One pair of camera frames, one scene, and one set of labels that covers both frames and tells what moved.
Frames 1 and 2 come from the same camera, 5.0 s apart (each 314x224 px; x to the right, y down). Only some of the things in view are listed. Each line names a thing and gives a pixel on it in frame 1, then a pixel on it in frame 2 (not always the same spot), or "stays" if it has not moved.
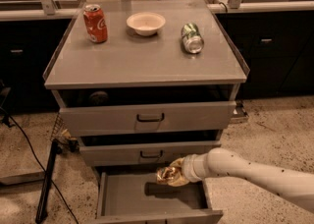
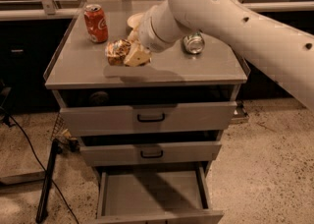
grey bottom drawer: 133,196 stays
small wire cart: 62,137 stays
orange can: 166,174 -> 116,51
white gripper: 189,170 -> 146,35
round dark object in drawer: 98,98 stays
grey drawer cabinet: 141,83 stays
